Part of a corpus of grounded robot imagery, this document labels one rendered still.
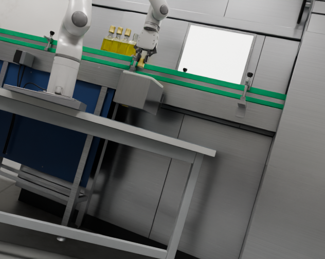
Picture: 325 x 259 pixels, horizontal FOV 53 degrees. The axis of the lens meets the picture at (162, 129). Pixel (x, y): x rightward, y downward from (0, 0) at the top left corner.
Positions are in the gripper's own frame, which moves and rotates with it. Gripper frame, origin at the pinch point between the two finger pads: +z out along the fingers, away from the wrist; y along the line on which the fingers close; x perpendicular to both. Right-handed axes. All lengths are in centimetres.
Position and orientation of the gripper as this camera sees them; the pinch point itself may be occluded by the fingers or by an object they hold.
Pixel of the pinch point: (142, 58)
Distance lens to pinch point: 174.9
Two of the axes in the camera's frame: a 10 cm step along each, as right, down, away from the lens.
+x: -2.6, -1.0, -9.6
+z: -2.8, 9.6, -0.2
